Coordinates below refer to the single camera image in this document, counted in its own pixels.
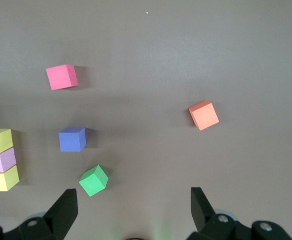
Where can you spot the brown table cover sheet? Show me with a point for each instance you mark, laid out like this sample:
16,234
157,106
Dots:
145,75

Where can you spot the purple foam cube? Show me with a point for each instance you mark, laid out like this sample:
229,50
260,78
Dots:
72,139

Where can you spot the green foam cube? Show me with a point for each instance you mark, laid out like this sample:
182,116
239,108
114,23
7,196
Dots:
93,180

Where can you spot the orange foam cube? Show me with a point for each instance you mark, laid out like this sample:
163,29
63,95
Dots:
204,115

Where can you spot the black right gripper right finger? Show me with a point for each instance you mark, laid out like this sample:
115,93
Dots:
205,220

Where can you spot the red foam cube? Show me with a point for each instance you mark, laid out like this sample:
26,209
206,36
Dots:
62,77

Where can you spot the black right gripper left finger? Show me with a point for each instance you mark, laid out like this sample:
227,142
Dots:
58,220

